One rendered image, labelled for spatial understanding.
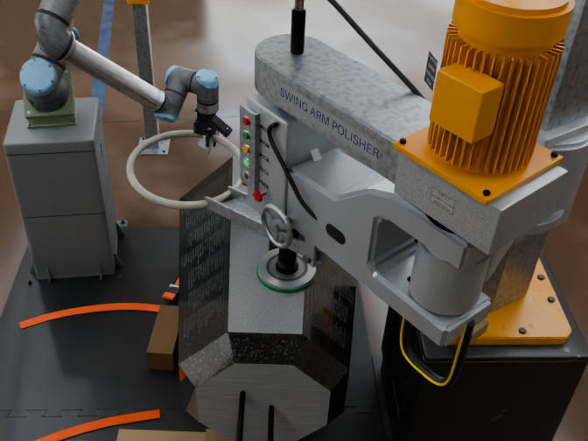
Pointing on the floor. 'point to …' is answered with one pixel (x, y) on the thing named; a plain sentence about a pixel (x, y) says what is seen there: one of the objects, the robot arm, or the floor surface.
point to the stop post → (146, 73)
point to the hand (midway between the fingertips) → (213, 149)
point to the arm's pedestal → (65, 193)
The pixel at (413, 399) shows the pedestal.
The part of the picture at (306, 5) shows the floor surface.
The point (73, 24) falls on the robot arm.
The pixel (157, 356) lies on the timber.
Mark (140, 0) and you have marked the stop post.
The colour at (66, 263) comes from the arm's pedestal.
